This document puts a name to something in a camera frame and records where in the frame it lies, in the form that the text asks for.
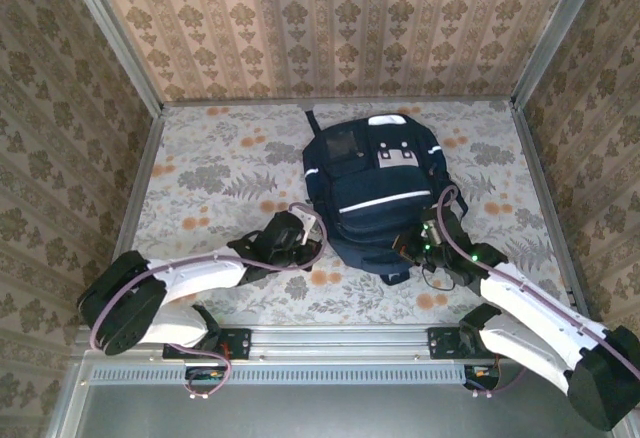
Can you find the navy blue student backpack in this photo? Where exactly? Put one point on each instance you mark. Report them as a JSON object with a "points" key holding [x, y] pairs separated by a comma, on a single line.
{"points": [[375, 208]]}

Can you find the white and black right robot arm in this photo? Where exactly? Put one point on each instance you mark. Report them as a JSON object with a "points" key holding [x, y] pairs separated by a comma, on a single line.
{"points": [[540, 308]]}

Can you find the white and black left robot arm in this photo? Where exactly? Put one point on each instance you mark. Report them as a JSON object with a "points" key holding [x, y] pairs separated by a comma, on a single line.
{"points": [[200, 273]]}

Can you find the floral tablecloth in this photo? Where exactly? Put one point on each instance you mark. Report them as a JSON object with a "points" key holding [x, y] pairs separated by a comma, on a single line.
{"points": [[225, 158]]}

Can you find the grey sheet metal panel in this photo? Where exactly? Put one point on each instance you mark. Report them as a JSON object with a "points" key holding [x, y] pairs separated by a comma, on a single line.
{"points": [[325, 413]]}

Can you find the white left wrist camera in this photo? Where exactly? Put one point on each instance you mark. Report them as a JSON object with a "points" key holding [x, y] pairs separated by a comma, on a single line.
{"points": [[306, 223]]}

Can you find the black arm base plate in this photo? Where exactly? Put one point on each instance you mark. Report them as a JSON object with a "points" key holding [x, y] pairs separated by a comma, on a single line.
{"points": [[440, 343], [240, 343]]}

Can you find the wide aluminium mounting rail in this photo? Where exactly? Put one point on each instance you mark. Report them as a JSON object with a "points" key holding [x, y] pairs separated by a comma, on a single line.
{"points": [[340, 340]]}

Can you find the aluminium frame rail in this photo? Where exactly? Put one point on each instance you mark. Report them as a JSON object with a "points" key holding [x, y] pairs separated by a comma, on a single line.
{"points": [[250, 101], [145, 158], [527, 128]]}

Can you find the aluminium frame post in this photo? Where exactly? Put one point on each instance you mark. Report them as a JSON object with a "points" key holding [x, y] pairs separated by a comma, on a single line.
{"points": [[557, 33], [115, 33]]}

